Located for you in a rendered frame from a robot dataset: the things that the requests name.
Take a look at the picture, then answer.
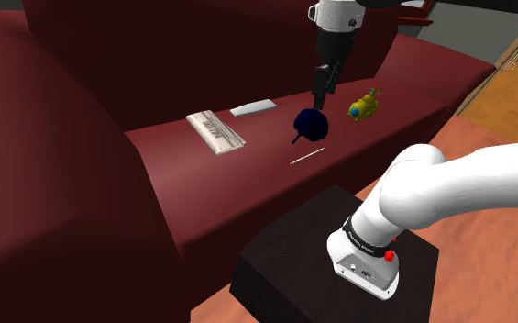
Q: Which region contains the grey flat remote control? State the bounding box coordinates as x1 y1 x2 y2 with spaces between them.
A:
229 98 279 118

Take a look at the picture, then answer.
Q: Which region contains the white folded newspaper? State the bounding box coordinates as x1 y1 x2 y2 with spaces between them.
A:
185 109 248 157

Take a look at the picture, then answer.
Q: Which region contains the red wooden chair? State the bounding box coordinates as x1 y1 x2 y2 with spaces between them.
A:
395 0 435 28

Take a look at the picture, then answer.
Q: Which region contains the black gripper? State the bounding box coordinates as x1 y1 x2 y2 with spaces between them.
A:
311 28 356 111

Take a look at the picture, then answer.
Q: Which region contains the wooden table with wire rack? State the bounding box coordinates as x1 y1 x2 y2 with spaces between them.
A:
454 22 518 145

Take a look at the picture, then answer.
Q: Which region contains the dark robot stand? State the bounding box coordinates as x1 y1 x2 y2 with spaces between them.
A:
229 184 441 323

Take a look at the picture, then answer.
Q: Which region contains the dark blue round brush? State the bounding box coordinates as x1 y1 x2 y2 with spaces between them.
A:
291 107 331 146

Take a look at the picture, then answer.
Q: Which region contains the dark red sofa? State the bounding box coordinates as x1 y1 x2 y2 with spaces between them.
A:
0 0 497 323

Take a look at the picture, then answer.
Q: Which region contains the thin pale pencil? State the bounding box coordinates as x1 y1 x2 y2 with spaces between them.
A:
288 146 326 166

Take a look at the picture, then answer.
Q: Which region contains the yellow submarine toy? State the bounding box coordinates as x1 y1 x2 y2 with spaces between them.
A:
347 86 382 122

